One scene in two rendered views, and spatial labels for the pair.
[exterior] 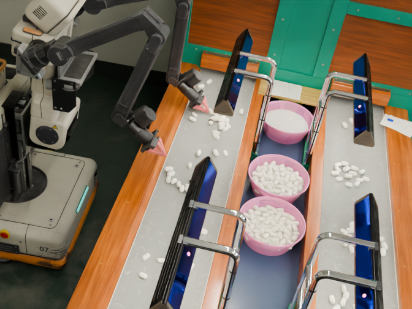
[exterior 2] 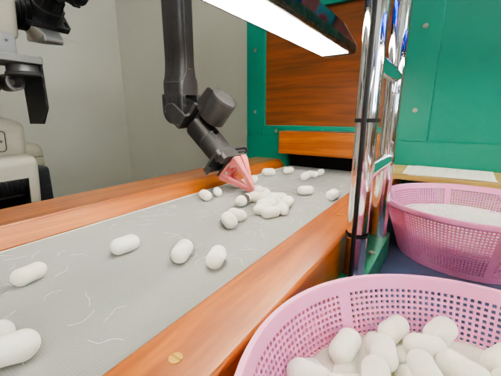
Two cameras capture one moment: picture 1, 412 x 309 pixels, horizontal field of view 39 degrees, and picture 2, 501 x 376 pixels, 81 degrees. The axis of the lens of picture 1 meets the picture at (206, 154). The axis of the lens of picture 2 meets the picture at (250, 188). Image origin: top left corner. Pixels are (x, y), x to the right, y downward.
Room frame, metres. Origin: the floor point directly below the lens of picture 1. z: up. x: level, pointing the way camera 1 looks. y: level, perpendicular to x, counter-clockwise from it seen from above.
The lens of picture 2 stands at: (1.72, -0.26, 0.90)
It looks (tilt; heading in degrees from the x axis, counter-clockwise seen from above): 14 degrees down; 28
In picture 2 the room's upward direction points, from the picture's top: straight up
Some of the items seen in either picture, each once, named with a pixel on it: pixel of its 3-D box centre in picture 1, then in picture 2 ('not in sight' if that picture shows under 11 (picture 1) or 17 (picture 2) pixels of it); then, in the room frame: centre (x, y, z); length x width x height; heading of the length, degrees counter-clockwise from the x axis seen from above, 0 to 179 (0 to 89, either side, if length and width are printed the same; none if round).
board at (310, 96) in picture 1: (290, 92); (465, 177); (2.52, -0.38, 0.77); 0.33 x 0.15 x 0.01; 85
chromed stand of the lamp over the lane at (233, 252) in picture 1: (206, 271); not in sight; (1.18, -0.06, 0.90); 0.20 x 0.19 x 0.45; 175
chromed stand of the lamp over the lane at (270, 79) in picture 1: (246, 105); (320, 120); (2.15, -0.15, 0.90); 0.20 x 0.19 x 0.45; 175
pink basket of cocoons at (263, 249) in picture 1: (270, 228); not in sight; (1.59, -0.30, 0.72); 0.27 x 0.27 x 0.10
